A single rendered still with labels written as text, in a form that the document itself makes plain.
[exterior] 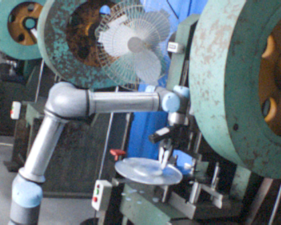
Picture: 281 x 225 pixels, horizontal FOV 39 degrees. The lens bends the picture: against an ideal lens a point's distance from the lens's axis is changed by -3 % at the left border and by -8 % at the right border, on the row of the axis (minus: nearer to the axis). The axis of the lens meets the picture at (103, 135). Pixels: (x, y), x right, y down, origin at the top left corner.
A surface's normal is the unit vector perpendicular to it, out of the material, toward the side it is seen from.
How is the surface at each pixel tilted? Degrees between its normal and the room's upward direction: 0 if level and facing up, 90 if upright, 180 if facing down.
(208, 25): 79
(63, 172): 90
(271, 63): 90
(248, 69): 90
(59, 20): 90
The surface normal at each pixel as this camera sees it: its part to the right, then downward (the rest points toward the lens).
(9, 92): 0.48, 0.29
